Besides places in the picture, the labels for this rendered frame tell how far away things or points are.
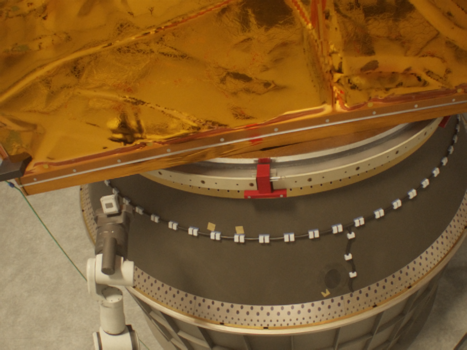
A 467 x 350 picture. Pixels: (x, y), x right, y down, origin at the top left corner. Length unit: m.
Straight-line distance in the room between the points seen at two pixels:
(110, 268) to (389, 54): 0.89
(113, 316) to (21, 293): 2.64
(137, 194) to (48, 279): 2.21
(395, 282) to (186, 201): 0.84
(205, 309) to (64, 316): 1.94
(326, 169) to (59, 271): 2.78
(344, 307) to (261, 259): 0.37
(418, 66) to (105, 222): 0.97
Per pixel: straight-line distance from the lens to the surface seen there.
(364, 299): 1.53
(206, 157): 1.21
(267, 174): 1.16
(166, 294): 1.62
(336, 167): 1.21
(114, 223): 1.08
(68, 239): 3.77
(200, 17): 0.94
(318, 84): 1.09
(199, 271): 1.48
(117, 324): 1.12
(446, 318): 2.95
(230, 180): 1.21
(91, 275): 1.01
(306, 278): 1.42
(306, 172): 1.19
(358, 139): 1.24
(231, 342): 1.82
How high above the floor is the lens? 2.56
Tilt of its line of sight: 43 degrees down
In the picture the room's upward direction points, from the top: 13 degrees counter-clockwise
